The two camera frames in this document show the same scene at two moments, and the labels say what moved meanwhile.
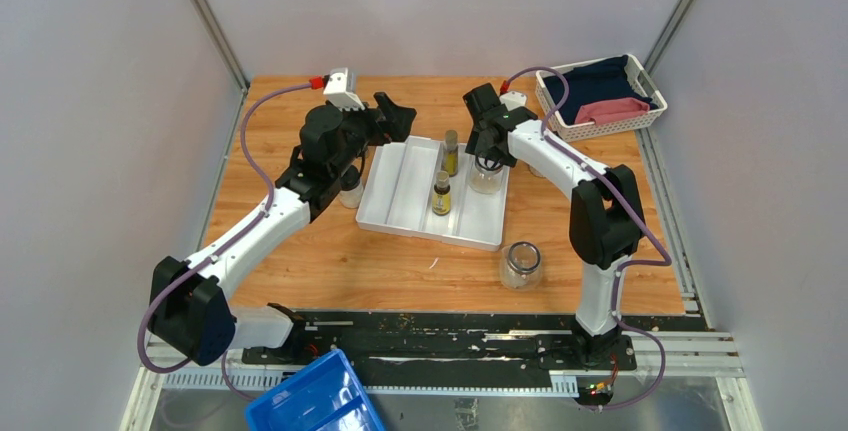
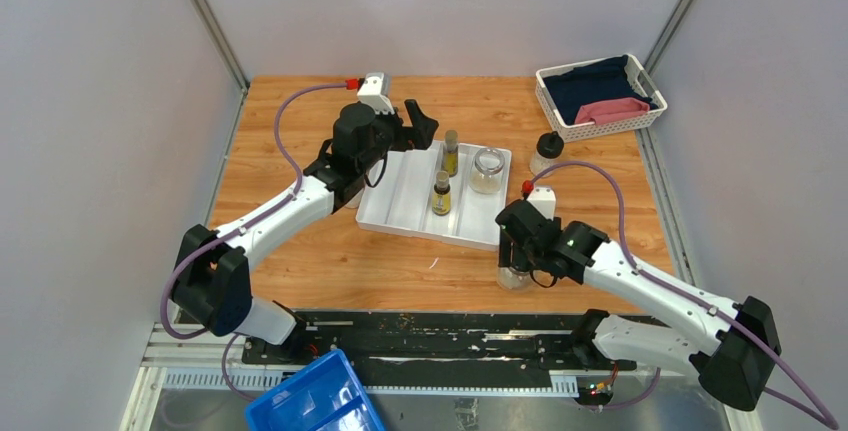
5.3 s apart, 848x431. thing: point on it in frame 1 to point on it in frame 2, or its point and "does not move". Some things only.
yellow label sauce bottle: (450, 160) does not move
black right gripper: (477, 147) to (518, 258)
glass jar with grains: (485, 179) does not move
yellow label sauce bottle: (441, 196) does not move
